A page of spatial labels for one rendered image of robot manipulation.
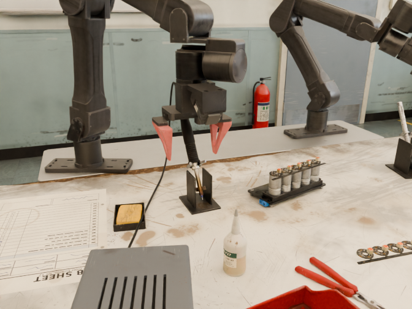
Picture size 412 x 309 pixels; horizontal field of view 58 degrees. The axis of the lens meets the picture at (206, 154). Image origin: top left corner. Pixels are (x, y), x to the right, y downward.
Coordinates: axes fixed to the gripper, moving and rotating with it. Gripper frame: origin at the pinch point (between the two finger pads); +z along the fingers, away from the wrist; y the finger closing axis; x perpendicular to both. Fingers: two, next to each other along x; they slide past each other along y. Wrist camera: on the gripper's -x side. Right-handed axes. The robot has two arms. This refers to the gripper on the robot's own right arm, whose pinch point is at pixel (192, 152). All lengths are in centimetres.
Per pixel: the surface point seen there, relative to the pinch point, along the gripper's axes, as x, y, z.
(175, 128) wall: 247, 77, 72
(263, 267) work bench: -25.8, 1.3, 9.4
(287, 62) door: 234, 185, 16
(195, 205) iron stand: -6.0, -1.8, 8.3
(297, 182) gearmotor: -9.1, 19.2, 6.0
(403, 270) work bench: -34.5, 19.7, 9.3
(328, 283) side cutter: -33.2, 7.1, 8.6
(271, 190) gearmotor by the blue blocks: -9.5, 12.8, 6.4
